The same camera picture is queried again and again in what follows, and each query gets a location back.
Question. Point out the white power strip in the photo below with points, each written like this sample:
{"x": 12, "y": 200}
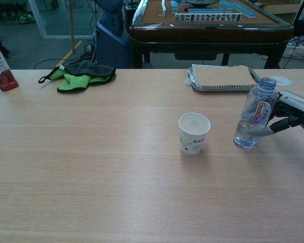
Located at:
{"x": 89, "y": 48}

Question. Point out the blue mahjong tile stack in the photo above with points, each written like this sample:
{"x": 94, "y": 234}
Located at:
{"x": 174, "y": 7}

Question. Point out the green bag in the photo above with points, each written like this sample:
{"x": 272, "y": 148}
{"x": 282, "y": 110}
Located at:
{"x": 24, "y": 19}

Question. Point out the red NFC juice bottle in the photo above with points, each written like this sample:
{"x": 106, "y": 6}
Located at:
{"x": 3, "y": 76}

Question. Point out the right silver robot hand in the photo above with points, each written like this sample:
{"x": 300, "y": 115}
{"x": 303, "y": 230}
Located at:
{"x": 299, "y": 111}

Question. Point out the black camera tripod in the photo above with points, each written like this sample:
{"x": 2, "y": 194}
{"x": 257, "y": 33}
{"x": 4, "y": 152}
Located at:
{"x": 3, "y": 51}

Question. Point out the dark wooden mahjong table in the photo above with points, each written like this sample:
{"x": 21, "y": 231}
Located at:
{"x": 205, "y": 33}

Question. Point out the blue mahjong tile row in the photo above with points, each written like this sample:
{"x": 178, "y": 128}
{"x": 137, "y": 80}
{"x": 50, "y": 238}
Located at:
{"x": 205, "y": 10}
{"x": 244, "y": 10}
{"x": 226, "y": 5}

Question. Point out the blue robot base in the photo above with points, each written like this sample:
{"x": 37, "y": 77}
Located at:
{"x": 111, "y": 50}

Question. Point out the wooden pole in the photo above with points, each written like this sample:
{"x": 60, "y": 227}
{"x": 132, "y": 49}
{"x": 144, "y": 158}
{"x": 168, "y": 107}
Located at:
{"x": 71, "y": 27}

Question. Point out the face-up mahjong tile row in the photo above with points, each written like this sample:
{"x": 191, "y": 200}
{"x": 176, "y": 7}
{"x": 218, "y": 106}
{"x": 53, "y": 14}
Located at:
{"x": 207, "y": 17}

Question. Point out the white round lid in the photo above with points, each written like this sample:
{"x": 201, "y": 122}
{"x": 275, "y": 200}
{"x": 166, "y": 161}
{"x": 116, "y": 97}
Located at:
{"x": 285, "y": 81}

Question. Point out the grey and green cloth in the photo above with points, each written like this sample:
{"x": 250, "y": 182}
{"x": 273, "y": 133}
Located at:
{"x": 91, "y": 69}

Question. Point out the brown spiral notebook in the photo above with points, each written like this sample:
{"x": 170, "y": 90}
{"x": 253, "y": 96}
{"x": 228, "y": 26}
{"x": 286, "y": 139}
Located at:
{"x": 223, "y": 76}

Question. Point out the metal tray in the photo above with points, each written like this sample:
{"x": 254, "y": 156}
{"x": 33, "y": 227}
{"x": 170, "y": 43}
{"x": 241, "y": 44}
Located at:
{"x": 196, "y": 87}

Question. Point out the white glass partition frame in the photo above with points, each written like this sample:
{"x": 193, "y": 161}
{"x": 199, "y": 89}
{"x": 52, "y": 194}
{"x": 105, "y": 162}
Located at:
{"x": 58, "y": 37}

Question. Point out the white paper cup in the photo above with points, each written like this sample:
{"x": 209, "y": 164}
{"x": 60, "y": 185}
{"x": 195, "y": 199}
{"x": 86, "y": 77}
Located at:
{"x": 193, "y": 134}

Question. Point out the transparent plastic water bottle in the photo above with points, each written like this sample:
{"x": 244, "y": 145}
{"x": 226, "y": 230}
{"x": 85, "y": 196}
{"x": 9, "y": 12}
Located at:
{"x": 253, "y": 108}

